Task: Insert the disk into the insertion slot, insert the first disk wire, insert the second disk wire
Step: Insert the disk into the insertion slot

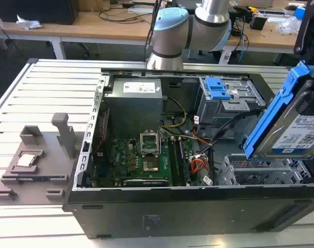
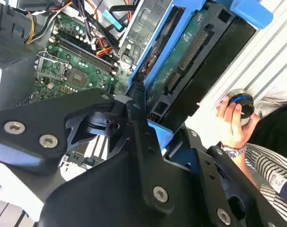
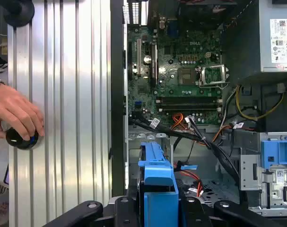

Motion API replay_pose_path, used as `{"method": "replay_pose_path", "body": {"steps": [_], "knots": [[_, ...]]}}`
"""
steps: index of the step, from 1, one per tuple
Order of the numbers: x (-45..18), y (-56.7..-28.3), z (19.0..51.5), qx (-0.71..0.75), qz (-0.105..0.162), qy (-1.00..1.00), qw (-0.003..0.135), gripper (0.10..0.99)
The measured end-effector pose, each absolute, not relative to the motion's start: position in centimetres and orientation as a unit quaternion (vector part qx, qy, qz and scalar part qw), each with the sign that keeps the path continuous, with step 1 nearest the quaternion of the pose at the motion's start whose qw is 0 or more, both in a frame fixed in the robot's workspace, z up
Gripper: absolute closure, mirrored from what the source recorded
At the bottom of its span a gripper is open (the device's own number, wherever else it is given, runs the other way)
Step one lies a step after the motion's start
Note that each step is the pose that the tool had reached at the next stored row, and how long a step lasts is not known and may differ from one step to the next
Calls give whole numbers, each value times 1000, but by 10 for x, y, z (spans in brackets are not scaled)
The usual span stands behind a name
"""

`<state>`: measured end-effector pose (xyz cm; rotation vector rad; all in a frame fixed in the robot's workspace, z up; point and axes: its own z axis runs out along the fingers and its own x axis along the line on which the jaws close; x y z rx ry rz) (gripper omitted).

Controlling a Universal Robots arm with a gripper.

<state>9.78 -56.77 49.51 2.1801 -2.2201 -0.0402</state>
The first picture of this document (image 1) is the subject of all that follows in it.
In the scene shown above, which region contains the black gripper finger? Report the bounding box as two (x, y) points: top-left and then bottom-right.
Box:
(297, 81), (314, 117)

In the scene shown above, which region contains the hard disk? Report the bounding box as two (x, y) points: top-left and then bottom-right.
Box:
(243, 60), (314, 161)

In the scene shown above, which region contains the black sleeved disk wire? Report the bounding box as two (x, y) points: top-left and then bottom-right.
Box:
(210, 110), (263, 148)

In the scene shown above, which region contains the grey metal disk bay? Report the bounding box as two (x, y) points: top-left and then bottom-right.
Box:
(215, 153), (314, 187)

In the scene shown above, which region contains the black RAM slot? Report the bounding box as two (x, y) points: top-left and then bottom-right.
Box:
(168, 138), (183, 187)

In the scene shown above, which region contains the blue cardboard box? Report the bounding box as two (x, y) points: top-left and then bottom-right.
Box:
(295, 6), (309, 19)

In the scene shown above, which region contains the clear plastic bag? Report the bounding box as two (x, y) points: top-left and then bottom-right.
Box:
(275, 17), (301, 36)

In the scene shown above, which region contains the small black box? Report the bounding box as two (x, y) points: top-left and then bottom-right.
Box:
(250, 14), (267, 30)

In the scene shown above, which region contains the grey metal drive cage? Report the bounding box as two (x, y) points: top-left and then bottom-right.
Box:
(194, 76), (267, 133)

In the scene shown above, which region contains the blue plastic drive carrier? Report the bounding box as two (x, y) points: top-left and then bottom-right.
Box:
(205, 76), (231, 101)

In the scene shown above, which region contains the green RAM stick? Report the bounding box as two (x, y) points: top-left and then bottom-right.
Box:
(177, 139), (191, 184)

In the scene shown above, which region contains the metal socket cover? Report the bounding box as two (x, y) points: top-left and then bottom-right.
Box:
(140, 131), (160, 157)

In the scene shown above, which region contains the CPU socket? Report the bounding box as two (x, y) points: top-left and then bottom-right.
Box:
(142, 158), (160, 174)

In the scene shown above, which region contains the black open PC case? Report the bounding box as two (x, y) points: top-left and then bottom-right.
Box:
(62, 67), (314, 240)

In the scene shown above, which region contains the grey power supply unit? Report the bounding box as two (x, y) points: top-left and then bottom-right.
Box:
(104, 78), (164, 133)

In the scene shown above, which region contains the black graphics card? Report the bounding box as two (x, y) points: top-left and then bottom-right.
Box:
(123, 178), (170, 187)

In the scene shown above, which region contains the green motherboard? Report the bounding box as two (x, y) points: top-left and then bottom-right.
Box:
(91, 136), (199, 187)

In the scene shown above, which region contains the grey parts rack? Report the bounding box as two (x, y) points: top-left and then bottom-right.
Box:
(0, 113), (79, 207)

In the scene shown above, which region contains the large black box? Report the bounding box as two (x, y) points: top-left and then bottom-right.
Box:
(0, 0), (80, 25)

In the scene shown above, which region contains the crumpled white paper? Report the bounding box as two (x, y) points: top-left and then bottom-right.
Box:
(16, 14), (42, 29)

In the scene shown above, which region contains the silver CPU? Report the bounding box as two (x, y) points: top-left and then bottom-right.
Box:
(16, 154), (35, 167)

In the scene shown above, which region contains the blue hanging cable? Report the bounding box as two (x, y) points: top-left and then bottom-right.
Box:
(238, 20), (250, 63)

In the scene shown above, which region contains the yellow and black wire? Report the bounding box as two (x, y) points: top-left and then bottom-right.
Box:
(160, 96), (188, 129)

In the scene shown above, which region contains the orange and red wire bundle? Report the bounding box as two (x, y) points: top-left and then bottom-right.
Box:
(189, 157), (211, 174)

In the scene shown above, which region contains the black desk cable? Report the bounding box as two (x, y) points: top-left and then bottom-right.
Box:
(98, 5), (157, 25)

